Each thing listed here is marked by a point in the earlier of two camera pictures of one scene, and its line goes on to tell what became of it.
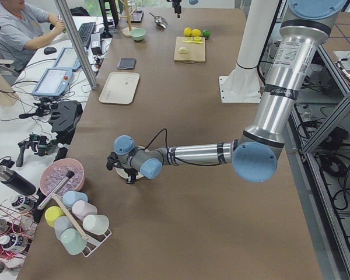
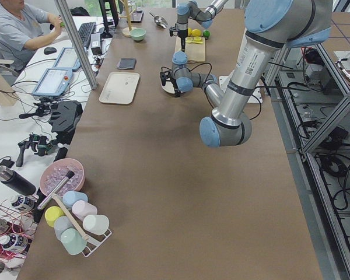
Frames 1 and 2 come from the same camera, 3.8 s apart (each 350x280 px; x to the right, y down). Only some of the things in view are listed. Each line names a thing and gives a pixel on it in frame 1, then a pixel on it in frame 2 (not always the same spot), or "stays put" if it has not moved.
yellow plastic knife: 200,42 stays put
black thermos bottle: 14,180 stays put
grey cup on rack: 62,223 stays put
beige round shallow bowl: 122,172 → 168,87
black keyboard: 85,31 stays put
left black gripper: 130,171 → 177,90
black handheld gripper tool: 35,142 stays put
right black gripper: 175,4 → 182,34
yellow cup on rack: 51,213 stays put
